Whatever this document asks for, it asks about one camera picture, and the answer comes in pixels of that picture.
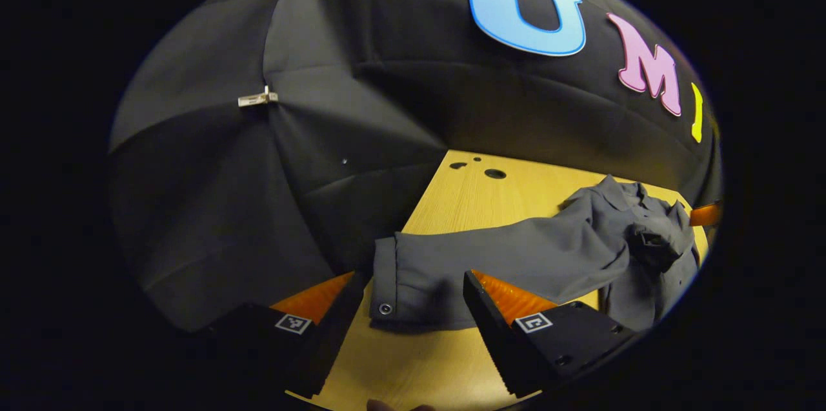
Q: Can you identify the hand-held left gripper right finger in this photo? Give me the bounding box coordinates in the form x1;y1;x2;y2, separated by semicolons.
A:
463;269;640;399

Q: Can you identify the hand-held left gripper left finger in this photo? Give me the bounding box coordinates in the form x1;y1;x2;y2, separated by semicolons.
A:
206;271;372;399

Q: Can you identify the grey button-up shirt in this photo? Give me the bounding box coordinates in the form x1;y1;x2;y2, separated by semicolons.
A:
369;174;701;334

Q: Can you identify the small silver clip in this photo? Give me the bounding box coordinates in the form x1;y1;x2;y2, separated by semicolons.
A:
237;86;279;108

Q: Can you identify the black backdrop cloth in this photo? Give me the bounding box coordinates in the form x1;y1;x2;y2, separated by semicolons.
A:
108;0;723;334

